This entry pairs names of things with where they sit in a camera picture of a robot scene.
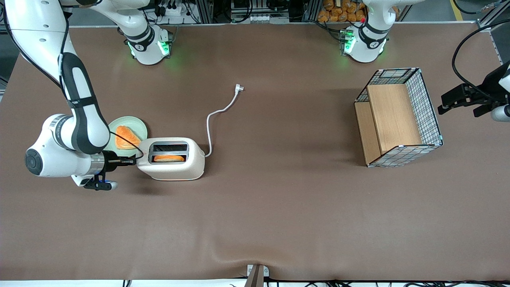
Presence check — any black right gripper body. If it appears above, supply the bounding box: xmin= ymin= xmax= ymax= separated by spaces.
xmin=102 ymin=154 xmax=121 ymax=174

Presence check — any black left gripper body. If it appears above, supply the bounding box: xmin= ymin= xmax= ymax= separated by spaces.
xmin=441 ymin=84 xmax=495 ymax=108

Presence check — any white two-slot toaster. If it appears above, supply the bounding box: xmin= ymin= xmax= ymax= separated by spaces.
xmin=136 ymin=137 xmax=206 ymax=181

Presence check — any triangular orange pastry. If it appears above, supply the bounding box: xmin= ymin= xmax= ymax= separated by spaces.
xmin=115 ymin=125 xmax=142 ymax=151

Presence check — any pale green plate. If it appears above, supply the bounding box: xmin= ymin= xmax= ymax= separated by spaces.
xmin=104 ymin=116 xmax=148 ymax=157

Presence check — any bag of bread rolls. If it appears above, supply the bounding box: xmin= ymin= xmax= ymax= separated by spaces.
xmin=317 ymin=0 xmax=367 ymax=23

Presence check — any power strip with black plugs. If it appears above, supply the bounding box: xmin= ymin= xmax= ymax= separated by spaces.
xmin=153 ymin=0 xmax=190 ymax=18

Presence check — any brown table cover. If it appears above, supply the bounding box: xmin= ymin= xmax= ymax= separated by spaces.
xmin=0 ymin=22 xmax=510 ymax=282

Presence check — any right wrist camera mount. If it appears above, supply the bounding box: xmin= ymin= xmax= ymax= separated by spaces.
xmin=72 ymin=172 xmax=119 ymax=191

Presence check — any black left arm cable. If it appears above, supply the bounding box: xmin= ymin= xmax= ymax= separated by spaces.
xmin=451 ymin=19 xmax=510 ymax=101

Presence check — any wire basket with wooden shelves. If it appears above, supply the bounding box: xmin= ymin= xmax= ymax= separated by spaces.
xmin=354 ymin=67 xmax=444 ymax=168

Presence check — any aluminium frame profile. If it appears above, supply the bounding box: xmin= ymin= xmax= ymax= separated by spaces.
xmin=476 ymin=2 xmax=510 ymax=29

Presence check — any white toaster power cord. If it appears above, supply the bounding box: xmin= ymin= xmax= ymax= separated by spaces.
xmin=204 ymin=83 xmax=245 ymax=157

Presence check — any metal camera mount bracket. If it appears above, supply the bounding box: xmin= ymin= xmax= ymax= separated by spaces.
xmin=244 ymin=264 xmax=270 ymax=287

